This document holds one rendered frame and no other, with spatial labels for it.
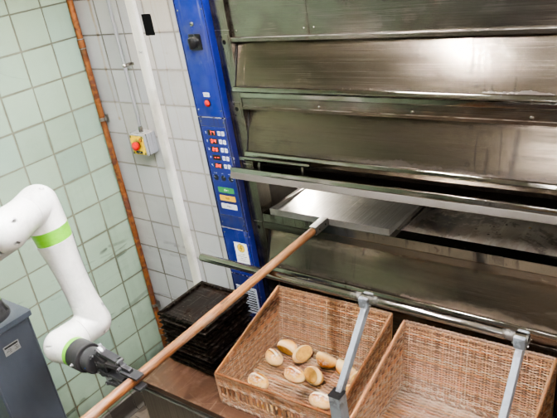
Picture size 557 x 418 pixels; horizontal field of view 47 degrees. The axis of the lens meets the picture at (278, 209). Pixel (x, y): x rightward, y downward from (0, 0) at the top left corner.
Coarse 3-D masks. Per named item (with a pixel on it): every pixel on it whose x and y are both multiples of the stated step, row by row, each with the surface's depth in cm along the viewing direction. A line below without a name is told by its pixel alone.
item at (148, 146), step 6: (138, 132) 285; (144, 132) 284; (150, 132) 283; (132, 138) 285; (138, 138) 282; (144, 138) 281; (150, 138) 283; (144, 144) 282; (150, 144) 284; (156, 144) 287; (138, 150) 286; (144, 150) 283; (150, 150) 284; (156, 150) 287
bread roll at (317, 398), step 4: (312, 392) 241; (316, 392) 240; (320, 392) 239; (324, 392) 240; (312, 396) 240; (316, 396) 239; (320, 396) 238; (324, 396) 238; (312, 400) 239; (316, 400) 238; (320, 400) 237; (324, 400) 237; (328, 400) 237; (312, 404) 239; (316, 404) 238; (320, 404) 237; (324, 404) 237; (328, 404) 237; (320, 408) 238; (324, 408) 237; (328, 408) 238
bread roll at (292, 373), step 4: (288, 368) 256; (292, 368) 255; (296, 368) 255; (284, 372) 257; (288, 372) 255; (292, 372) 254; (296, 372) 253; (300, 372) 253; (284, 376) 257; (288, 376) 254; (292, 376) 253; (296, 376) 253; (300, 376) 253; (304, 376) 254; (288, 380) 255; (292, 380) 254; (296, 380) 253; (300, 380) 253; (304, 380) 254
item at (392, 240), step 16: (288, 224) 259; (304, 224) 253; (368, 240) 237; (384, 240) 232; (400, 240) 228; (416, 240) 224; (432, 240) 223; (448, 240) 221; (448, 256) 218; (464, 256) 214; (480, 256) 211; (496, 256) 207; (512, 256) 205; (528, 256) 203; (544, 256) 202; (544, 272) 199
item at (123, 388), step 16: (304, 240) 234; (256, 272) 217; (240, 288) 209; (224, 304) 203; (208, 320) 197; (192, 336) 193; (160, 352) 185; (144, 368) 180; (128, 384) 175; (112, 400) 171; (96, 416) 167
